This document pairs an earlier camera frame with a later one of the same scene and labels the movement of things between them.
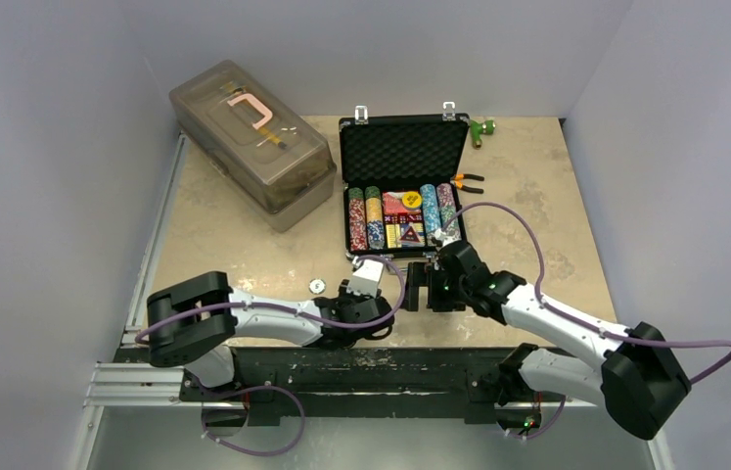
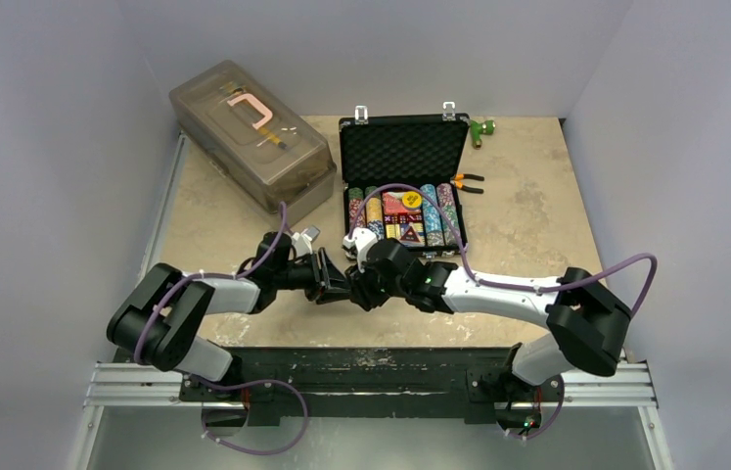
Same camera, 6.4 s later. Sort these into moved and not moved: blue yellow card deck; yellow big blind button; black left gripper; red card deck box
Moved: black left gripper
Not moved: blue yellow card deck; red card deck box; yellow big blind button
